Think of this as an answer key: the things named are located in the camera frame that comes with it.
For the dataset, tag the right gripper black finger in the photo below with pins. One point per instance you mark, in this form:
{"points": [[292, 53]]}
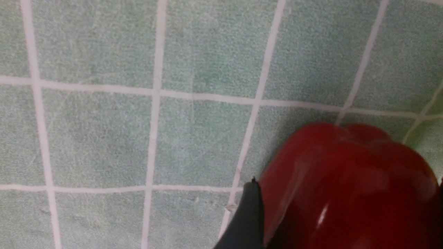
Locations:
{"points": [[246, 229]]}

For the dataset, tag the red toy bell pepper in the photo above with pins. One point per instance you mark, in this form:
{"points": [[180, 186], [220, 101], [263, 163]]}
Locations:
{"points": [[352, 187]]}

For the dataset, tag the green checkered tablecloth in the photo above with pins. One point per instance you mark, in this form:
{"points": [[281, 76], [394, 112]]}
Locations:
{"points": [[133, 124]]}

